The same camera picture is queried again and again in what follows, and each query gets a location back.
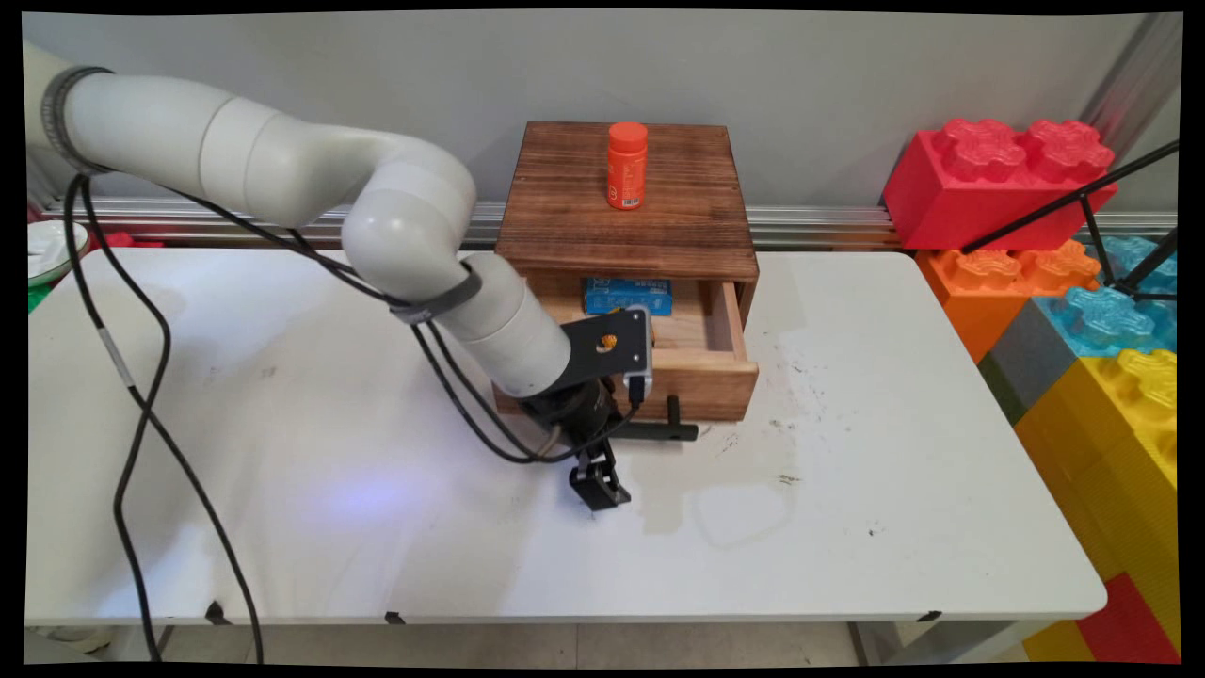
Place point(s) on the blue carton box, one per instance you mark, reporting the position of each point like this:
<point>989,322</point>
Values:
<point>626,294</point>

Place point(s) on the aluminium wall rail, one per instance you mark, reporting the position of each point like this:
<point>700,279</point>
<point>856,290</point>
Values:
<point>819,226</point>

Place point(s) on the flat red toy brick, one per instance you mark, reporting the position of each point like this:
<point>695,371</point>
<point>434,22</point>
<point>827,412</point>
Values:
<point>1125,626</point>

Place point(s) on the small red object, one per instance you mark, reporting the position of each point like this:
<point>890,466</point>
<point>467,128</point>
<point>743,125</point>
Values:
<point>118,240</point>

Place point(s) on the big yellow toy brick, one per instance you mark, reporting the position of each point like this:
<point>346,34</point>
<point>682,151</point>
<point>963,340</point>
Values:
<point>1111,452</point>

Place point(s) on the orange plastic bottle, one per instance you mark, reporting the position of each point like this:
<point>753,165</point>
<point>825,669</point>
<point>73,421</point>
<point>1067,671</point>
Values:
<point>627,169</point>

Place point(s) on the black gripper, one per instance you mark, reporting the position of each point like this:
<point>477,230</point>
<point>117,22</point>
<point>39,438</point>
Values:
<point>574,414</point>

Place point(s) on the clear blue toy brick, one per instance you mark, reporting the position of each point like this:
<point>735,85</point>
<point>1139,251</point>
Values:
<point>1111,315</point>

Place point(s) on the big red toy brick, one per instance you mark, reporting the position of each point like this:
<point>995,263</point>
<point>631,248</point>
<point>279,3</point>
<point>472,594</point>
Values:
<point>979,193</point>

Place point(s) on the upright aluminium profile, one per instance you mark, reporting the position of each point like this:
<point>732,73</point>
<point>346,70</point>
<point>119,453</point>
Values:
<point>1134,80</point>

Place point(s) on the big grey toy brick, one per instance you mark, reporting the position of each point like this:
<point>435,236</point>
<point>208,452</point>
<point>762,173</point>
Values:
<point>1026,363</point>

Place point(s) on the white table leg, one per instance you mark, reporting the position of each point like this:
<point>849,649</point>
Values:
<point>941,643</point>

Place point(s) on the black tripod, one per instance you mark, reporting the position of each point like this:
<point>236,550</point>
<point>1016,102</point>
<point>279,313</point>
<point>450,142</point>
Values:
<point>1083,200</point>

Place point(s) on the big orange toy brick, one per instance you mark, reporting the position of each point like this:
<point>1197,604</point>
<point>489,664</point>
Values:
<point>979,282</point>

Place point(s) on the dark wooden cabinet box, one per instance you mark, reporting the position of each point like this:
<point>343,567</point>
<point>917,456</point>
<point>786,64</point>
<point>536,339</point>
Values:
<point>621,226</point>

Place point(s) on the green object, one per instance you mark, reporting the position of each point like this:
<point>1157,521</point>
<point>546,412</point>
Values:
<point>36,298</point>

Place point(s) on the white bowl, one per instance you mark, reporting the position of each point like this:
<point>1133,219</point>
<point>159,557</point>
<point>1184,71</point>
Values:
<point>52,252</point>

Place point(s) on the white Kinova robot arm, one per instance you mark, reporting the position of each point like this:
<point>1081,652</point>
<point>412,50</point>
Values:
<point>311,193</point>

